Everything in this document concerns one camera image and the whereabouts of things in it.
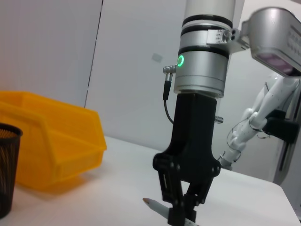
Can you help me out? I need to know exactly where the white robot torso column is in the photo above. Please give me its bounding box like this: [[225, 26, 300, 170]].
[[274, 131, 301, 186]]

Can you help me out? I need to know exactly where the black mesh pen holder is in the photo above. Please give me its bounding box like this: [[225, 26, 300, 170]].
[[0, 122, 24, 218]]

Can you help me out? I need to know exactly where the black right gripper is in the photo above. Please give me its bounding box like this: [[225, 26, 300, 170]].
[[152, 93, 222, 224]]

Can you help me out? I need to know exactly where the silver white pen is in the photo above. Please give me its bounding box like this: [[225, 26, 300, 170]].
[[143, 197, 200, 226]]

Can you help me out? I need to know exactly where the yellow plastic bin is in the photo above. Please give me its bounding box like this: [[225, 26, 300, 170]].
[[0, 91, 108, 191]]

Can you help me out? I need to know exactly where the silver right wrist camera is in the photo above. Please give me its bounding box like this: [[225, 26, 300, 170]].
[[206, 7, 301, 77]]

